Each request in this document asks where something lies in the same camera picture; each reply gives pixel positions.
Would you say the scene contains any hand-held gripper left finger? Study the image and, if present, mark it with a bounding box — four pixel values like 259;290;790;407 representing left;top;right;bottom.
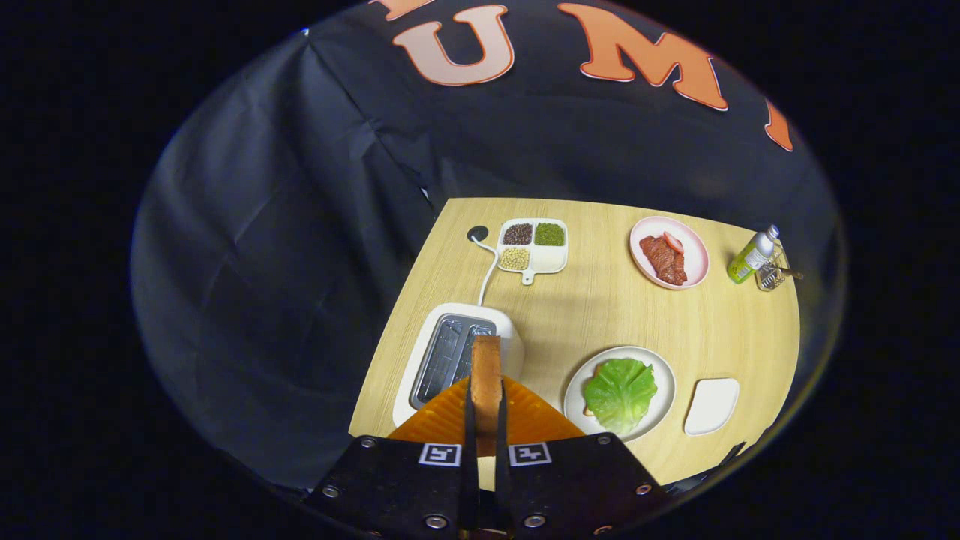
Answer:
304;375;481;538

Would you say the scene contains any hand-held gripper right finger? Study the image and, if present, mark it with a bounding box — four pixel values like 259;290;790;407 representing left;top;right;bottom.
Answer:
495;375;670;538

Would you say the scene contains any toasted bread slice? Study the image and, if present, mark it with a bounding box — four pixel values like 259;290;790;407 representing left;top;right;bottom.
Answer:
470;334;503;457

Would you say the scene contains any green lettuce leaf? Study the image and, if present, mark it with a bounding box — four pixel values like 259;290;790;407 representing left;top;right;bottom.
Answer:
583;358;659;437

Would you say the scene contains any white toaster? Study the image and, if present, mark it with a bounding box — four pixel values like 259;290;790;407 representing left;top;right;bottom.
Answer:
392;302;524;428

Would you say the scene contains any round white plate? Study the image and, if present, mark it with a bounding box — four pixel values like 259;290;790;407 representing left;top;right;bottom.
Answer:
563;346;677;443

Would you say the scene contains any white divided tray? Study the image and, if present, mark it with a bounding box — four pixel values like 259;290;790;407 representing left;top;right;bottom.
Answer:
496;217;569;286

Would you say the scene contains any white rectangular dish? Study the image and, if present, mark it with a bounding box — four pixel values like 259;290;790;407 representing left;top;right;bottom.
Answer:
683;377;740;437

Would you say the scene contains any brown meat piece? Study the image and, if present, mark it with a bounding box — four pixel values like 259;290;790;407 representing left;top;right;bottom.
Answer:
639;235;688;286

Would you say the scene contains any pink plate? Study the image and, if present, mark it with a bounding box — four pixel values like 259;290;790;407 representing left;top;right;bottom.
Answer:
629;216;710;290

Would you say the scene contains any silver bottle with green label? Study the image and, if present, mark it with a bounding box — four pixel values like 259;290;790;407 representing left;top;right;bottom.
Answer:
727;224;781;285

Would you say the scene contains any white toaster cable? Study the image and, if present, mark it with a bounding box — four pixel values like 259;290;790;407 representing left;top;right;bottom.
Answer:
477;238;500;307

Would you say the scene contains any metal wire basket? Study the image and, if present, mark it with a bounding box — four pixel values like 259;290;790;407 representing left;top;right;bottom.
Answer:
754;244;792;292

